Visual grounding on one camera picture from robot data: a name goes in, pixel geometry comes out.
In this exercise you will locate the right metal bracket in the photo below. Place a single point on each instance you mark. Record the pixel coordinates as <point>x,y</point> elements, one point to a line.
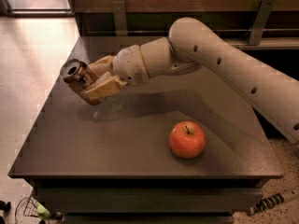
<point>262,15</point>

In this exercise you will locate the orange soda can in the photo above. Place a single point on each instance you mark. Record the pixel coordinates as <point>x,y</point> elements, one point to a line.
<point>79,77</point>

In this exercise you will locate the red apple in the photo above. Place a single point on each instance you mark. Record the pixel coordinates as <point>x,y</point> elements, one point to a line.
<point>187,139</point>

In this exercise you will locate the dark grey table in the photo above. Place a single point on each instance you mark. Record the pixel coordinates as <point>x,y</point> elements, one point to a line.
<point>112,163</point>

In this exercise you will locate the wire basket with green item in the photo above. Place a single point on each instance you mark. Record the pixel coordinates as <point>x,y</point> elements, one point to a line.
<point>30,211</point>

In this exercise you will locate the left metal bracket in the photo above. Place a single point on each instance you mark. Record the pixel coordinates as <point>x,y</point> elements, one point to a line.
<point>119,15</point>

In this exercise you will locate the black white striped tool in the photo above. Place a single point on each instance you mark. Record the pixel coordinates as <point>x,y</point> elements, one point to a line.
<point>274,200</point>

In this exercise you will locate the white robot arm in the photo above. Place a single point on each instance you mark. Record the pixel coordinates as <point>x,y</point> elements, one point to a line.
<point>191,44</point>

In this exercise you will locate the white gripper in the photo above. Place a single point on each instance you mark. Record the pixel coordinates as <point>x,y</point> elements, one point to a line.
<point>128,65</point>

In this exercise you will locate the wooden wall shelf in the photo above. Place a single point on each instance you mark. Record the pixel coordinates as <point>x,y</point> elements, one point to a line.
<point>230,19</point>

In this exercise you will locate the metal bracket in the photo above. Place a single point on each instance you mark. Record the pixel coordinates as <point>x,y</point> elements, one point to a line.
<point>119,15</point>
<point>262,15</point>

